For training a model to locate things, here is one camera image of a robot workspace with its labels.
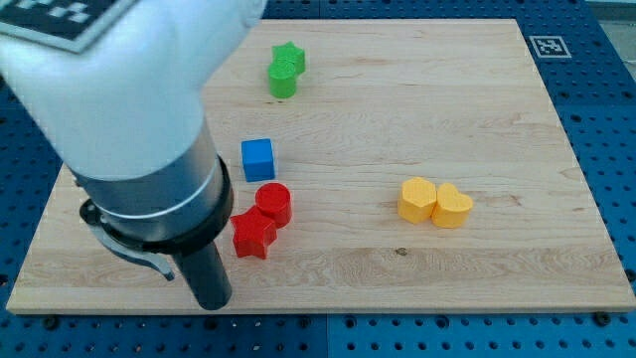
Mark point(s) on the fiducial marker on arm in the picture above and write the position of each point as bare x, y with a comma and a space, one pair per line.
69, 25

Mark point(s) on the wooden board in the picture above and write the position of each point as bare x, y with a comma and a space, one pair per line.
380, 102

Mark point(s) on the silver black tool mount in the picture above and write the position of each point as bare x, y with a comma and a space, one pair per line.
177, 210

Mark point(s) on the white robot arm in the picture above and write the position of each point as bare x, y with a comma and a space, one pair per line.
116, 87

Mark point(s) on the green star block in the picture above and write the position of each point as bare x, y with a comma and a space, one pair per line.
292, 54

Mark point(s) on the fiducial marker on table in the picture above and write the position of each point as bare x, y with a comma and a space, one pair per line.
550, 47

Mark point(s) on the yellow hexagon block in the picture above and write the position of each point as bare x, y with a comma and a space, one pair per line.
417, 199

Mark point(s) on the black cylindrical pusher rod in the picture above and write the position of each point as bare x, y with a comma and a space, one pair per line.
205, 274

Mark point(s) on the red star block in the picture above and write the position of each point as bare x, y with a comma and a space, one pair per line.
253, 233

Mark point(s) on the red cylinder block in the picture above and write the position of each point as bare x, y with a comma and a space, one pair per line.
273, 200

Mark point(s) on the blue cube block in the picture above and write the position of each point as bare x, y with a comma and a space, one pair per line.
257, 160

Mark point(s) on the yellow heart block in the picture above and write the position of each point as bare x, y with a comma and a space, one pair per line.
452, 208

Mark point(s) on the green cylinder block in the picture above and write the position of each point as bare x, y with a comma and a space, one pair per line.
282, 79

